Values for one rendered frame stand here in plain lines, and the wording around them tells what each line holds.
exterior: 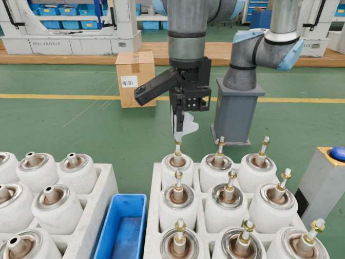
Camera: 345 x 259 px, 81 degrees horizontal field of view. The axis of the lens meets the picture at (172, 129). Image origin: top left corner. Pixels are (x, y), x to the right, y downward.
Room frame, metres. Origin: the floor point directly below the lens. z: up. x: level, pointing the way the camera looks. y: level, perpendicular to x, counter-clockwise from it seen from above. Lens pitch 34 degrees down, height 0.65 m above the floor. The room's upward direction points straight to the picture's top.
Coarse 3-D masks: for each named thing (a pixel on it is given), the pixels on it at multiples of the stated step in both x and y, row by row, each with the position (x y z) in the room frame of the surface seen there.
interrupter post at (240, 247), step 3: (237, 240) 0.20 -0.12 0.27; (237, 243) 0.20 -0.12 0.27; (240, 243) 0.19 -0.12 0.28; (249, 243) 0.19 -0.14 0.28; (237, 246) 0.19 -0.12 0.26; (240, 246) 0.19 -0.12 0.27; (243, 246) 0.19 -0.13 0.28; (246, 246) 0.19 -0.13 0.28; (237, 249) 0.19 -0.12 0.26; (240, 249) 0.19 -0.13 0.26; (243, 249) 0.19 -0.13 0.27; (246, 249) 0.19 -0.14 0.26; (240, 252) 0.19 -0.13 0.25; (243, 252) 0.19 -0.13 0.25
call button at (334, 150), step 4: (332, 148) 0.40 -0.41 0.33; (336, 148) 0.40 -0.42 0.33; (340, 148) 0.40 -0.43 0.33; (332, 152) 0.39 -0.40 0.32; (336, 152) 0.39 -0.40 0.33; (340, 152) 0.38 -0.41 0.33; (344, 152) 0.38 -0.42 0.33; (336, 156) 0.38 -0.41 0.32; (340, 156) 0.37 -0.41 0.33; (344, 156) 0.37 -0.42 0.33
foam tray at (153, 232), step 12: (156, 168) 0.48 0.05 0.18; (156, 180) 0.43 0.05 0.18; (276, 180) 0.43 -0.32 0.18; (156, 192) 0.39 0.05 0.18; (156, 204) 0.35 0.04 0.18; (204, 204) 0.37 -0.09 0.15; (156, 216) 0.31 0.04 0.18; (156, 228) 0.28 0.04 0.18; (204, 228) 0.28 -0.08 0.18; (156, 240) 0.25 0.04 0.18; (204, 240) 0.25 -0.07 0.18; (264, 240) 0.25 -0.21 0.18; (144, 252) 0.22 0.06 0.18; (204, 252) 0.22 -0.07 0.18
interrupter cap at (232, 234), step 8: (232, 232) 0.23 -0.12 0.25; (240, 232) 0.23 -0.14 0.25; (224, 240) 0.21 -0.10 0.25; (232, 240) 0.21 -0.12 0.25; (256, 240) 0.21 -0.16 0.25; (224, 248) 0.19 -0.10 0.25; (232, 248) 0.20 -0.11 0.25; (248, 248) 0.20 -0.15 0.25; (256, 248) 0.19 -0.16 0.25; (232, 256) 0.18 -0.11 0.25; (240, 256) 0.18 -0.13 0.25; (248, 256) 0.18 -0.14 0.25; (256, 256) 0.18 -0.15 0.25
